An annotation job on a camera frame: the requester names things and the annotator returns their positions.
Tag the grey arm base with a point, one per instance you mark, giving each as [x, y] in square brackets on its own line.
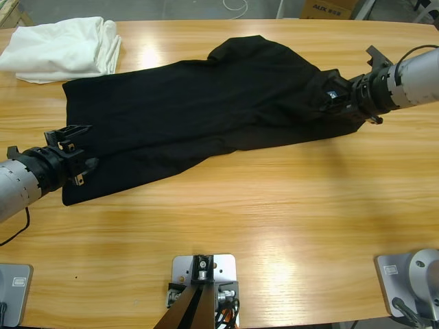
[391, 277]
[17, 298]

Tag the white upright post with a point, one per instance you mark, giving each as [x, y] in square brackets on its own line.
[280, 8]

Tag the white folded cloth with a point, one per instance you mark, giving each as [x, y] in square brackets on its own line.
[58, 51]

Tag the dark camera post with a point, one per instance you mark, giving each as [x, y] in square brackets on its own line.
[185, 315]

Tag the black Unitree polo shirt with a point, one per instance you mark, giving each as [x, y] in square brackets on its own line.
[188, 113]

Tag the silver connector plug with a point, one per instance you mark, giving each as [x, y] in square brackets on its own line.
[173, 297]
[226, 295]

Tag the AUX cardboard box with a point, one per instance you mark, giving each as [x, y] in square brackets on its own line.
[326, 8]

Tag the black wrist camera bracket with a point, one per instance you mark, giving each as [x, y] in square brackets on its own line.
[13, 152]
[377, 56]

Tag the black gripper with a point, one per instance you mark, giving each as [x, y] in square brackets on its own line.
[55, 168]
[374, 92]

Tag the wooden pallet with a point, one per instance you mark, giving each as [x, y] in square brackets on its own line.
[12, 13]

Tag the grey metal leg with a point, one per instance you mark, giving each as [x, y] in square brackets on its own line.
[363, 8]

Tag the white mount block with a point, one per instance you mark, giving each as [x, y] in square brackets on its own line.
[226, 270]

